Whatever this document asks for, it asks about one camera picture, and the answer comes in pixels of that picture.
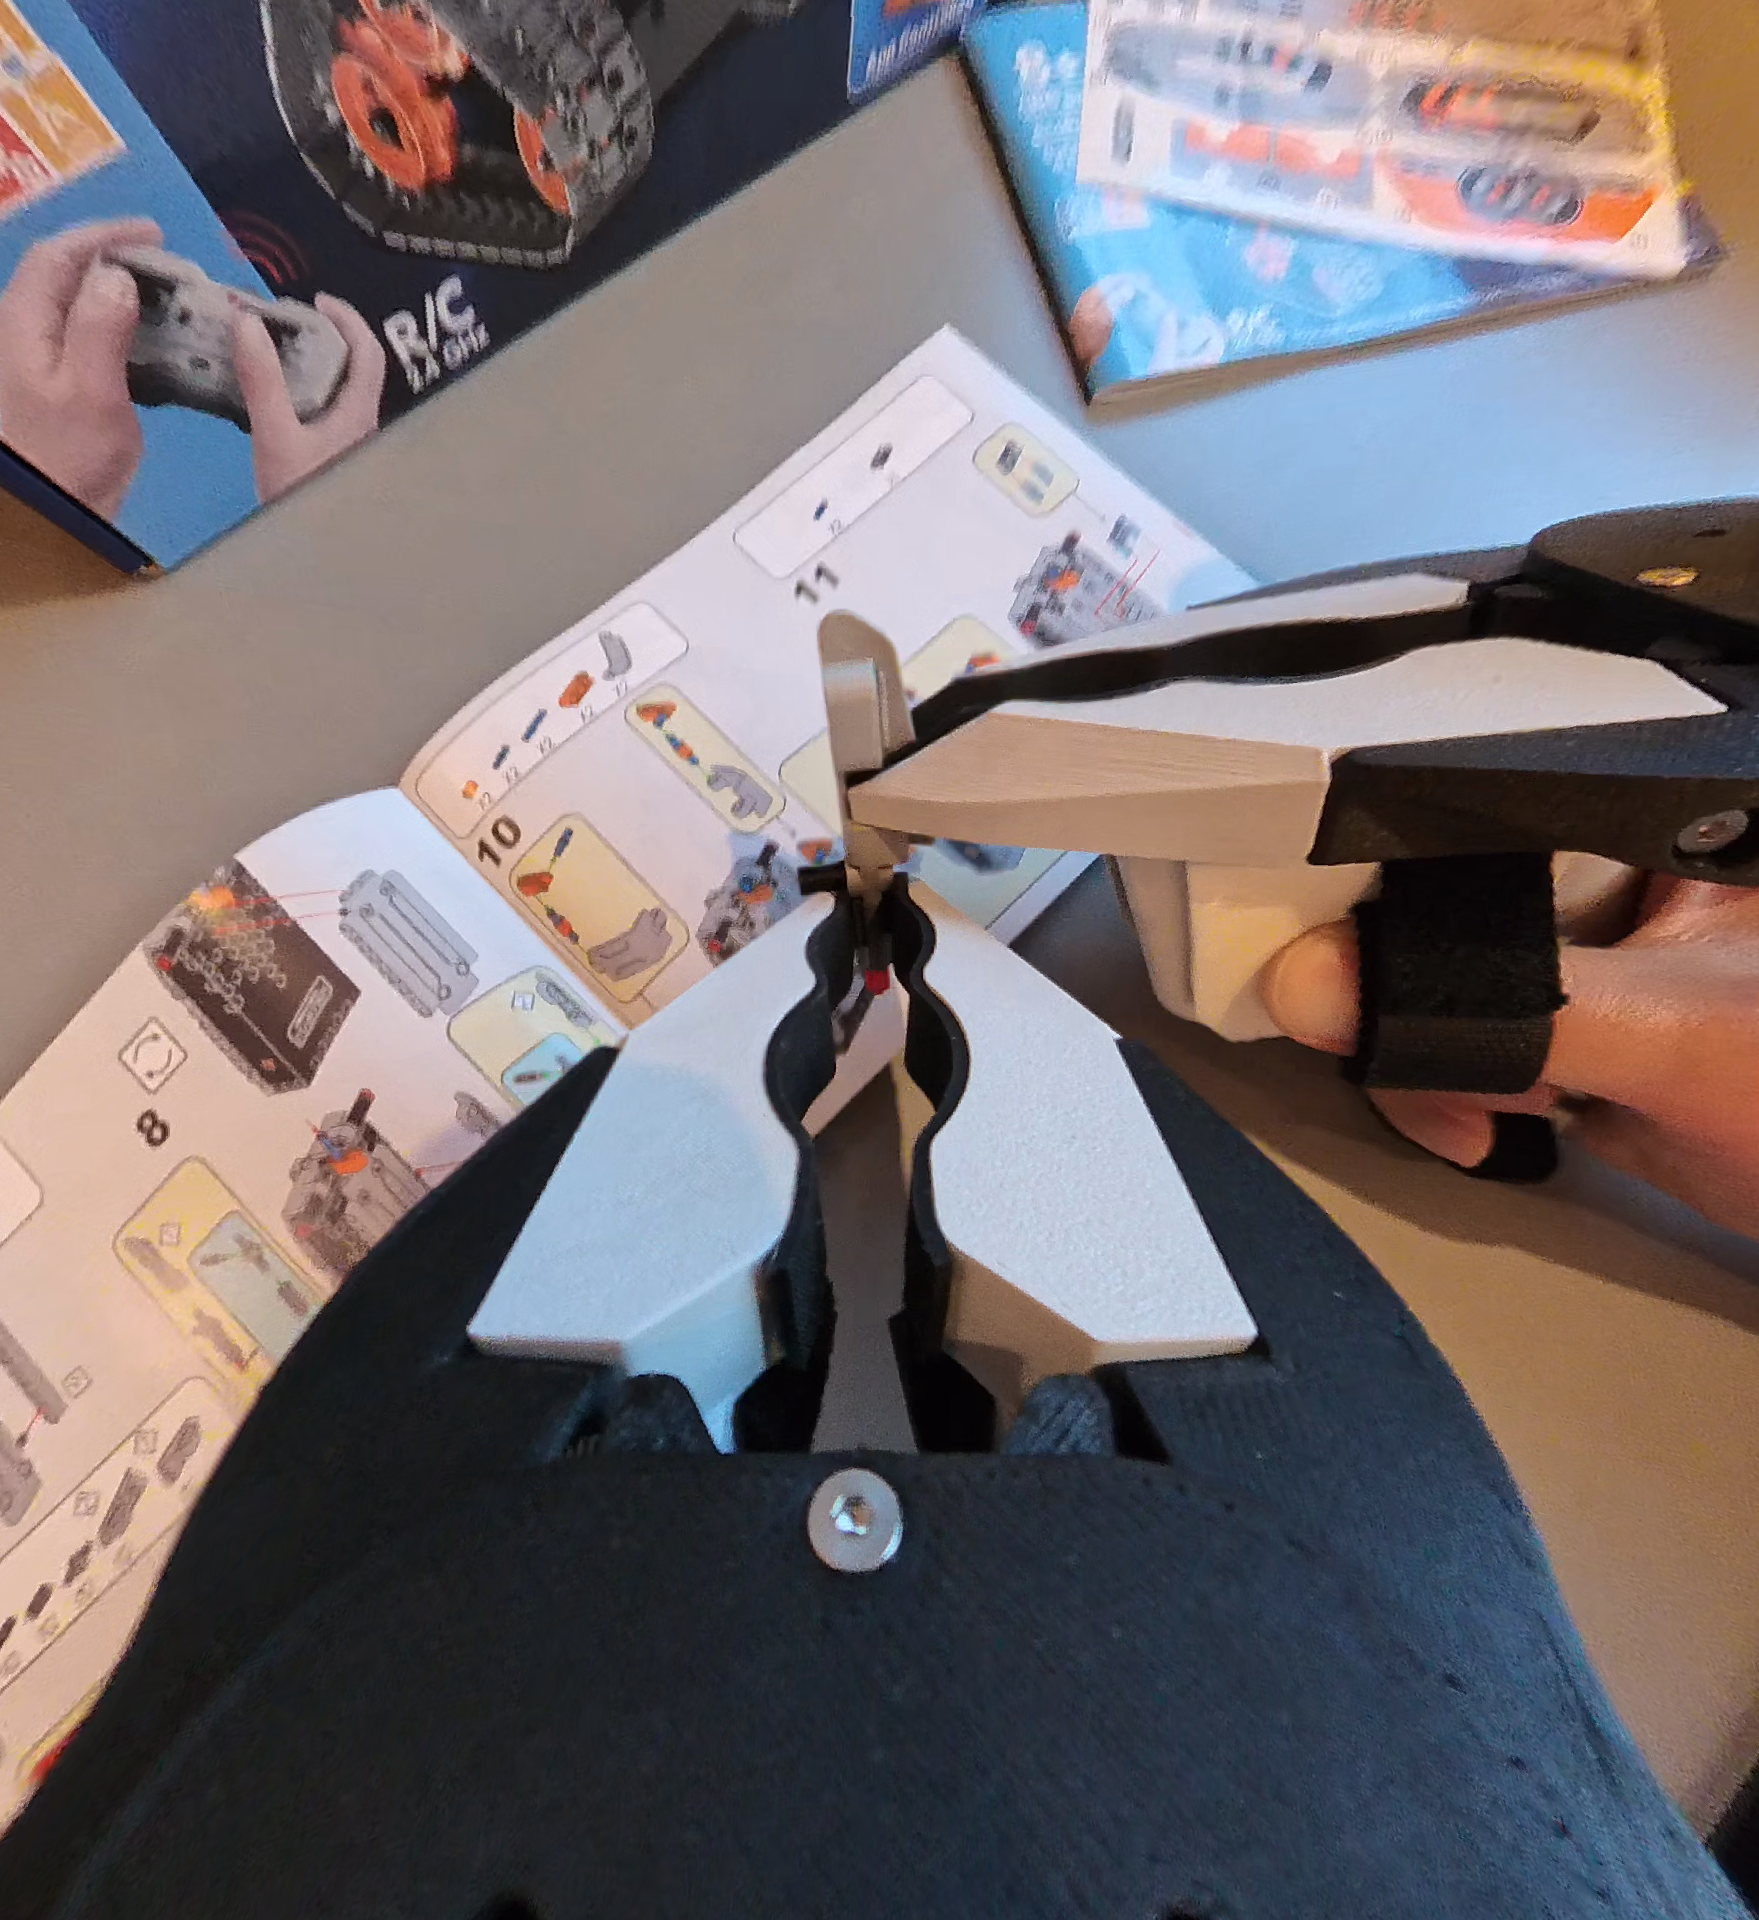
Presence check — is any robot sticker sheet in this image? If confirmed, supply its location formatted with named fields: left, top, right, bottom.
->
left=1073, top=0, right=1690, bottom=278

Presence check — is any person's right hand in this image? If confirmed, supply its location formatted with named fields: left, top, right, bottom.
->
left=1262, top=866, right=1759, bottom=1264

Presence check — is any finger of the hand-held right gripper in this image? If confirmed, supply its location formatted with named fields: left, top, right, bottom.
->
left=841, top=637, right=1729, bottom=870
left=910, top=575, right=1484, bottom=740

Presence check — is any closed blue instruction booklet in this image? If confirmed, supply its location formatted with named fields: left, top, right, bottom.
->
left=961, top=0, right=1729, bottom=414

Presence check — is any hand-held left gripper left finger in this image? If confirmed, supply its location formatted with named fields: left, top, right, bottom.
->
left=466, top=887, right=839, bottom=1454

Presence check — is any grey building block assembly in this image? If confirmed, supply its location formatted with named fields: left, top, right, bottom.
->
left=798, top=607, right=924, bottom=1011

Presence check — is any blue robot toy box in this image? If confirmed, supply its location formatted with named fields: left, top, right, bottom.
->
left=0, top=0, right=1000, bottom=579

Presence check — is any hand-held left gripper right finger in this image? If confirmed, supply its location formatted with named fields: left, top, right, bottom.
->
left=892, top=880, right=1260, bottom=1433

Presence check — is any grey desk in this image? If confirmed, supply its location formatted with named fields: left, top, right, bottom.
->
left=0, top=0, right=1759, bottom=1839

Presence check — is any open white instruction booklet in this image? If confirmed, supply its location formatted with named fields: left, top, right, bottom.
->
left=0, top=322, right=1257, bottom=1862

